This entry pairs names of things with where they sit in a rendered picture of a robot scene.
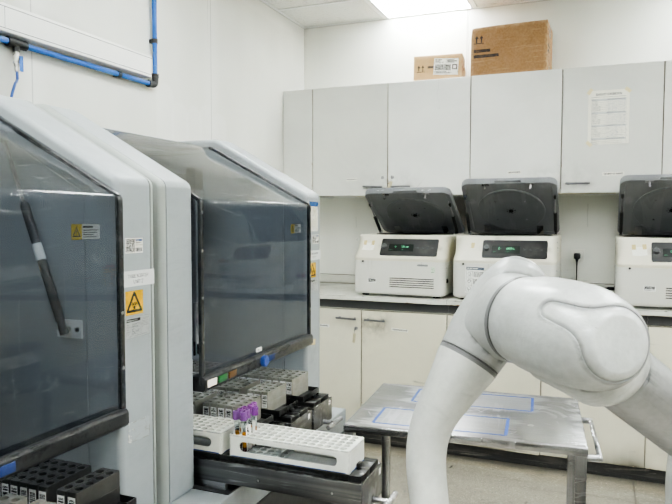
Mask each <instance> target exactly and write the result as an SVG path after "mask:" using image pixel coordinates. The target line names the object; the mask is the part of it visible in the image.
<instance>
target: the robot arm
mask: <svg viewBox="0 0 672 504"><path fill-rule="evenodd" d="M506 363H513V364H515V365H516V366H517V367H519V368H521V369H523V370H525V371H527V372H529V373H530V374H531V375H532V376H533V377H535V378H536V379H538V380H540V381H542V382H544V383H546V384H548V385H550V386H552V387H553V388H555V389H557V390H559V391H561V392H563V393H565V394H566V395H568V396H570V397H572V398H573V399H575V400H577V401H579V402H581V403H583V404H586V405H589V406H595V407H603V406H604V407H605V408H607V409H608V410H609V411H611V412H612V413H613V414H615V415H616V416H617V417H619V418H620V419H621V420H623V421H624V422H625V423H627V424H628V425H629V426H631V427H632V428H633V429H635V430H636V431H637V432H639V433H640V434H642V435H643V436H644V437H646V438H647V439H648V440H650V441H651V442H652V443H654V444H655V445H656V446H658V447H659V448H660V449H662V450H663V451H664V452H666V453H667V454H668V457H667V465H666V478H665V504H672V370H671V369H670V368H668V367H667V366H666V365H665V364H663V363H662V362H661V361H660V360H658V359H657V358H656V357H655V356H653V355H652V354H651V353H650V336H649V331H648V328H647V325H646V323H645V321H644V320H643V318H642V317H641V315H640V314H639V313H638V312H637V310H636V309H635V308H634V307H633V306H632V305H631V304H629V303H628V302H627V301H626V300H624V299H623V298H622V297H620V296H619V295H617V294H615V293H614V292H612V291H610V290H608V289H605V288H603V287H600V286H596V285H593V284H589V283H585V282H581V281H576V280H571V279H565V278H558V277H546V276H545V274H544V272H543V271H542V270H541V269H540V268H539V267H538V266H537V265H536V264H535V263H534V262H532V261H530V260H528V259H526V258H523V257H519V256H511V257H505V258H503V259H501V260H499V261H498V262H496V263H495V264H494V265H492V266H491V267H490V268H489V269H488V270H487V271H485V272H484V273H483V274H482V275H481V276H480V278H479V279H478V280H477V281H476V282H475V284H474V285H473V286H472V288H471V289H470V291H469V292H468V294H467V295H466V296H465V298H464V300H463V301H462V303H461V304H460V306H459V308H458V309H457V311H456V313H455V314H454V316H453V318H452V319H451V322H450V324H449V326H448V329H447V331H446V333H445V335H444V337H443V339H442V342H441V344H440V346H439V348H438V350H437V353H436V356H435V359H434V362H433V365H432V367H431V370H430V372H429V375H428V377H427V380H426V382H425V385H424V387H423V390H422V392H421V395H420V397H419V399H418V402H417V404H416V407H415V410H414V413H413V416H412V419H411V422H410V426H409V431H408V437H407V445H406V470H407V481H408V490H409V499H410V504H449V498H448V487H447V475H446V454H447V447H448V442H449V439H450V436H451V434H452V432H453V430H454V428H455V426H456V424H457V423H458V422H459V420H460V419H461V418H462V416H463V415H464V414H465V413H466V411H467V410H468V409H469V408H470V407H471V405H472V404H473V403H474V402H475V401H476V400H477V398H478V397H479V396H480V395H481V394H482V393H483V392H484V391H485V389H486V388H487V387H488V386H489V385H490V384H491V383H492V382H493V381H494V379H495V378H496V377H497V375H498V374H499V372H500V371H501V370H502V368H503V367H504V365H505V364H506Z"/></svg>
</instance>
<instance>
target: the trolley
mask: <svg viewBox="0 0 672 504"><path fill-rule="evenodd" d="M423 387H424V386H414V385H401V384H389V383H383V384H382V385H381V386H380V387H379V388H378V389H377V390H376V391H375V392H374V393H373V394H372V395H371V396H370V397H369V398H368V400H367V401H366V402H365V403H364V404H363V405H362V406H361V407H360V408H359V409H358V410H357V411H356V412H355V413H354V414H353V415H352V416H351V417H350V418H349V419H348V420H347V422H346V423H345V424H344V425H343V431H344V432H345V435H352V436H356V433H362V434H372V435H381V436H382V493H381V498H387V499H388V497H389V496H390V436H391V437H400V438H407V437H408V431H409V426H410V422H411V419H412V416H413V413H414V410H415V407H416V404H417V402H418V399H419V397H420V395H421V392H422V390H423ZM583 424H589V426H590V430H591V434H592V438H593V443H594V447H595V451H596V455H593V454H588V446H587V441H586V436H585V431H584V426H583ZM448 443H458V444H467V445H477V446H486V447H496V448H505V449H515V450H525V451H534V452H544V453H553V454H563V455H567V486H566V504H586V480H587V462H597V463H602V462H603V457H602V453H601V449H600V446H599V442H598V438H597V434H596V430H595V426H594V422H593V419H592V418H586V417H581V412H580V407H579V402H578V401H577V400H575V399H573V398H564V397H552V396H539V395H527V394H514V393H502V392H489V391H484V392H483V393H482V394H481V395H480V396H479V397H478V398H477V400H476V401H475V402H474V403H473V404H472V405H471V407H470V408H469V409H468V410H467V411H466V413H465V414H464V415H463V416H462V418H461V419H460V420H459V422H458V423H457V424H456V426H455V428H454V430H453V432H452V434H451V436H450V439H449V442H448Z"/></svg>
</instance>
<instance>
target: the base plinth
mask: <svg viewBox="0 0 672 504"><path fill-rule="evenodd" d="M356 436H360V437H364V443H371V444H379V445H382V436H381V435H372V434H362V433H356ZM406 445H407V438H400V437H391V436H390V446H393V447H400V448H406ZM447 454H450V455H457V456H465V457H472V458H479V459H486V460H494V461H501V462H508V463H515V464H522V465H530V466H537V467H544V468H551V469H559V470H566V471H567V458H561V457H554V456H546V455H540V454H539V455H533V454H526V453H519V452H512V451H505V450H498V449H491V448H484V447H477V446H470V445H463V444H456V443H448V447H447ZM587 474H595V475H602V476H609V477H616V478H624V479H631V480H638V481H645V482H652V483H660V484H665V478H666V471H661V470H653V469H646V468H645V467H644V468H638V467H630V466H623V465H615V464H607V463H597V462H587Z"/></svg>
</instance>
